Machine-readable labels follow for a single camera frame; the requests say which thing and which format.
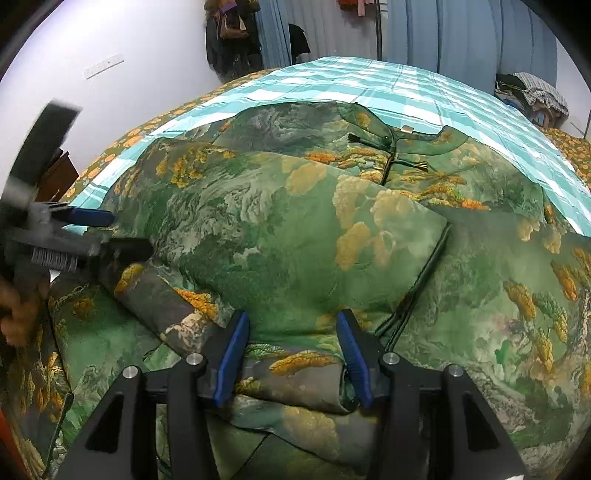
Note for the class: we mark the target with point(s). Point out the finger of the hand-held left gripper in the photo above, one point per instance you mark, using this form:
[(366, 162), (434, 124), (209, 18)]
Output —
[(127, 249), (92, 217)]

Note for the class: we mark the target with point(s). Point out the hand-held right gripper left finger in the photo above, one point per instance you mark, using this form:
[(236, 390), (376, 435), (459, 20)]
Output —
[(233, 360)]

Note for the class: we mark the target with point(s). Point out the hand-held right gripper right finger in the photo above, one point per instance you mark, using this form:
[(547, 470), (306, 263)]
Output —
[(353, 355)]

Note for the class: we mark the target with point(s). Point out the green printed padded jacket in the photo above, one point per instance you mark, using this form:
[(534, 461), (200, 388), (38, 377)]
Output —
[(277, 221)]

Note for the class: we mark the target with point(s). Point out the pile of clothes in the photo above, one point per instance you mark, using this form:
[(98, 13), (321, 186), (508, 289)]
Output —
[(510, 94)]

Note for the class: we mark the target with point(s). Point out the person's left hand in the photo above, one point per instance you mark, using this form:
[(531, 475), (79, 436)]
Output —
[(21, 318)]

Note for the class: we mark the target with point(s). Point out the dark wooden nightstand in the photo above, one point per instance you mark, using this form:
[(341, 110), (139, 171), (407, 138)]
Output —
[(57, 177)]

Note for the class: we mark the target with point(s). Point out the orange floral bed sheet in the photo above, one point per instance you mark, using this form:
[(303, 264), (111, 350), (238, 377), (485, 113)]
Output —
[(134, 134)]

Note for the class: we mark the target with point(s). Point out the hanging coats and bags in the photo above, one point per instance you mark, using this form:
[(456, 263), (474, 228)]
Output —
[(235, 53)]

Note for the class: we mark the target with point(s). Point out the brown handbag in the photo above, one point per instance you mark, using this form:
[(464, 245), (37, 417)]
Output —
[(229, 26)]

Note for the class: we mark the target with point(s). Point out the narrow blue curtain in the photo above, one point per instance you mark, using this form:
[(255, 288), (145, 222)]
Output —
[(274, 32)]

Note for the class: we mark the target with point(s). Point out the black hanging garment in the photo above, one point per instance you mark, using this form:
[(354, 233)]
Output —
[(299, 44)]

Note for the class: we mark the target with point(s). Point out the teal plaid bed sheet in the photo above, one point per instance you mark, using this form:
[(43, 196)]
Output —
[(369, 78)]

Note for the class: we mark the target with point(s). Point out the orange floral quilt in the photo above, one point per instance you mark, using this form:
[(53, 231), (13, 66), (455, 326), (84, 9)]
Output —
[(572, 147)]

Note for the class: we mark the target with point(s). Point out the grey checkered cloth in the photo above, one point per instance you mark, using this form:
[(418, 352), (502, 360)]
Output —
[(542, 90)]

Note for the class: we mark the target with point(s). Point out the red hanging garment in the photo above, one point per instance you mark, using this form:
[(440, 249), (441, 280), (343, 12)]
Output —
[(348, 3)]

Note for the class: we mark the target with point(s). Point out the wide blue curtain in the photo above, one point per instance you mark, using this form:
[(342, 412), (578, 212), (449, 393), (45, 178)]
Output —
[(461, 41)]

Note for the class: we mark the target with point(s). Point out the white wall plate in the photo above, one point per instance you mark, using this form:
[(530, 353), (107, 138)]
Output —
[(103, 65)]

